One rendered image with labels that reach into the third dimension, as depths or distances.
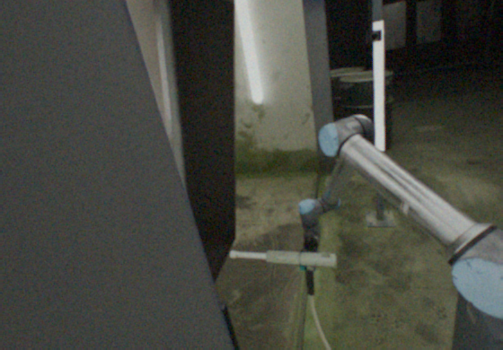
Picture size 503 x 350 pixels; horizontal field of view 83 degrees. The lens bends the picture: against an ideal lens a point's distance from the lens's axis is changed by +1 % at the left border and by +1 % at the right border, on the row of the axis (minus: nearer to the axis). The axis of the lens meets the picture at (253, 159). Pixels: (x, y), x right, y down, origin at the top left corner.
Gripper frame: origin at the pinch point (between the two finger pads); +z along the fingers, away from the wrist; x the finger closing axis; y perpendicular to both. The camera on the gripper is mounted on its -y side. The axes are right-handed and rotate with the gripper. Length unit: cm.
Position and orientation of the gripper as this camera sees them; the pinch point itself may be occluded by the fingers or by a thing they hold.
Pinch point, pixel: (307, 266)
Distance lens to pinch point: 136.2
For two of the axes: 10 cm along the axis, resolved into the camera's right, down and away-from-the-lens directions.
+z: -2.4, 3.0, -9.2
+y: 1.0, 9.5, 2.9
